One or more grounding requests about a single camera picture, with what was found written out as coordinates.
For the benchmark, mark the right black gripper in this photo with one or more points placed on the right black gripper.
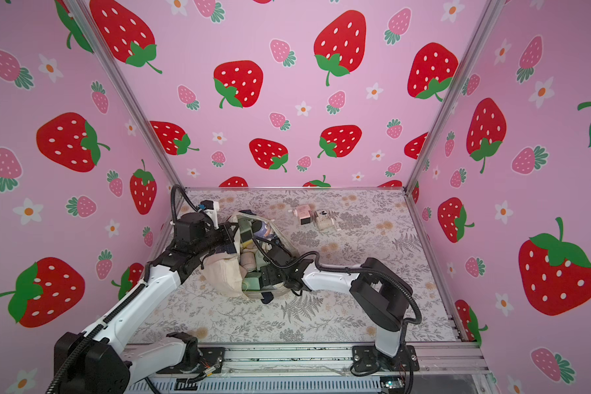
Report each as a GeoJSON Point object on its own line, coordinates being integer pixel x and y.
{"type": "Point", "coordinates": [271, 258]}

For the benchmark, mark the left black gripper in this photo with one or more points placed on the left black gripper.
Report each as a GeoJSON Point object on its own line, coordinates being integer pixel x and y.
{"type": "Point", "coordinates": [227, 235]}

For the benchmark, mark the cream canvas tote bag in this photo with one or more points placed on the cream canvas tote bag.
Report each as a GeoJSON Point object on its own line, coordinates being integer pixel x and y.
{"type": "Point", "coordinates": [225, 272]}

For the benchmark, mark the pink pencil sharpener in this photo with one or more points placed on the pink pencil sharpener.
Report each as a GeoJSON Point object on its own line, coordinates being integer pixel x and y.
{"type": "Point", "coordinates": [303, 214]}

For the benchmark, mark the cream white pencil sharpener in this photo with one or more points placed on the cream white pencil sharpener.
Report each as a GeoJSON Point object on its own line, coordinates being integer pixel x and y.
{"type": "Point", "coordinates": [323, 220]}

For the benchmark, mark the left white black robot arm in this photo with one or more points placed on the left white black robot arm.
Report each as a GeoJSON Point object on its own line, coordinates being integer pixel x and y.
{"type": "Point", "coordinates": [97, 361]}

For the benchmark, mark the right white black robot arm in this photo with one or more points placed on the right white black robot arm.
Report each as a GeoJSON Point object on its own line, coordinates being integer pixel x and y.
{"type": "Point", "coordinates": [383, 296]}

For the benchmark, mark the mint green pencil sharpener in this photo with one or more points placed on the mint green pencil sharpener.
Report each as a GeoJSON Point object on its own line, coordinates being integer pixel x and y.
{"type": "Point", "coordinates": [252, 282]}

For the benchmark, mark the purple pencil sharpener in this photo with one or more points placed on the purple pencil sharpener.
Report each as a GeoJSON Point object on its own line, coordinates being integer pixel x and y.
{"type": "Point", "coordinates": [262, 230]}

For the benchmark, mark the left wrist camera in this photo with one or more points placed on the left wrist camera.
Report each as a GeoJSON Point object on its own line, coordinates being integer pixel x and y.
{"type": "Point", "coordinates": [197, 224]}

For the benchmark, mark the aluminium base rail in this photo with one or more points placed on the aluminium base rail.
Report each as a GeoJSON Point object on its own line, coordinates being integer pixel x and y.
{"type": "Point", "coordinates": [448, 367]}

